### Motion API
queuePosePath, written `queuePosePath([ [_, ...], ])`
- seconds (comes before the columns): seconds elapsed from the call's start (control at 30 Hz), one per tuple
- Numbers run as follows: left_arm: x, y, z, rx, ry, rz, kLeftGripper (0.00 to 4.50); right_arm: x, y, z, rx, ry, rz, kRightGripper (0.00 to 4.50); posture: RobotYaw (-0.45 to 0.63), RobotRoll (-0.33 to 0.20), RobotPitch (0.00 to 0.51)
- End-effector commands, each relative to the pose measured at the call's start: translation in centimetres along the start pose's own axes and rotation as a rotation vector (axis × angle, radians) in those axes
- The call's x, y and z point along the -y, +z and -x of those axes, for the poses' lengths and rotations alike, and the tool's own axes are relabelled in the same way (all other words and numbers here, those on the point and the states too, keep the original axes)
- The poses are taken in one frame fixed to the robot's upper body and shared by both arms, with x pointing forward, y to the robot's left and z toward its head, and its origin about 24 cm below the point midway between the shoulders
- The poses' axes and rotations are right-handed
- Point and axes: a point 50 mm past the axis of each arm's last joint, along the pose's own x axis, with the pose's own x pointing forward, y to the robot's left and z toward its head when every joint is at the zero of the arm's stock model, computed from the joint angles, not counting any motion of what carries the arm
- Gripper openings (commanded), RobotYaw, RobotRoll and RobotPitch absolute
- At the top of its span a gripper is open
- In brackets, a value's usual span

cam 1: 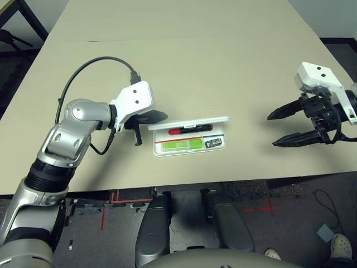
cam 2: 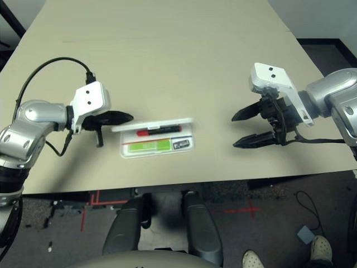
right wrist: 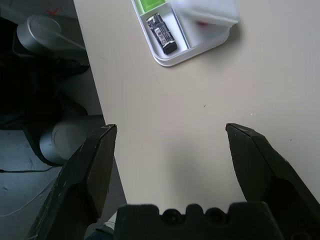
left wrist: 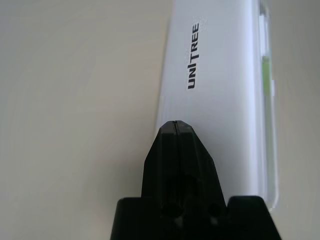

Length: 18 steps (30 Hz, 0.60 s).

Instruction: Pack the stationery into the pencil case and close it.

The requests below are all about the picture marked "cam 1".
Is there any white shoe tip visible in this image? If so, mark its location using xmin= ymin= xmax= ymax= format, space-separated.
xmin=264 ymin=248 xmax=281 ymax=261

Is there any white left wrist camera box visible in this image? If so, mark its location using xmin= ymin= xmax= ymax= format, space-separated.
xmin=109 ymin=80 xmax=155 ymax=132

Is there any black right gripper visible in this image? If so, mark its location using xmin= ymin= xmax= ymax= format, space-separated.
xmin=267 ymin=94 xmax=342 ymax=149

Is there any grey robot leg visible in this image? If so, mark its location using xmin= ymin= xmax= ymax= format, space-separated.
xmin=134 ymin=195 xmax=172 ymax=268
xmin=204 ymin=190 xmax=256 ymax=253

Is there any grey robot right leg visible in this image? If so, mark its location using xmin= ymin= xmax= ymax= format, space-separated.
xmin=204 ymin=190 xmax=256 ymax=253

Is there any blue grey floor pad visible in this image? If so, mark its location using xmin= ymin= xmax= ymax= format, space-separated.
xmin=317 ymin=223 xmax=336 ymax=244

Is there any white plastic pencil case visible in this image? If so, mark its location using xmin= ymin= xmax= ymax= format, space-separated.
xmin=147 ymin=115 xmax=231 ymax=158

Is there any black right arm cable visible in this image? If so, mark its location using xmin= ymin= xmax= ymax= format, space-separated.
xmin=331 ymin=130 xmax=357 ymax=143

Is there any grey robot torso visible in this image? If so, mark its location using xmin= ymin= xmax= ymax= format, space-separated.
xmin=138 ymin=247 xmax=305 ymax=268

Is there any grey robot left leg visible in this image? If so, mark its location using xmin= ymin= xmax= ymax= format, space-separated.
xmin=134 ymin=195 xmax=172 ymax=268

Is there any white perforated shoe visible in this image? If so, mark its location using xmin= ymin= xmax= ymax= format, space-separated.
xmin=330 ymin=233 xmax=354 ymax=262

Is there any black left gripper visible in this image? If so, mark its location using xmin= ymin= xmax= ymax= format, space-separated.
xmin=124 ymin=109 xmax=169 ymax=147

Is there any thin black floor cable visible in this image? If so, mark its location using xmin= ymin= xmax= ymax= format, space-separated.
xmin=314 ymin=189 xmax=345 ymax=236

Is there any red black marker pen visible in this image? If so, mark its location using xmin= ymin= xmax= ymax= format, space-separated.
xmin=167 ymin=124 xmax=214 ymax=136

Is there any red tape vertical strip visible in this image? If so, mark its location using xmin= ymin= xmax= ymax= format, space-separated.
xmin=100 ymin=206 xmax=108 ymax=231

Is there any black framed side table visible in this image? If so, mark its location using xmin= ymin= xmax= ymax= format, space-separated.
xmin=0 ymin=0 xmax=49 ymax=43

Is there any black tripod stand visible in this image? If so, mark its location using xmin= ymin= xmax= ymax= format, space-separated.
xmin=0 ymin=28 xmax=33 ymax=57

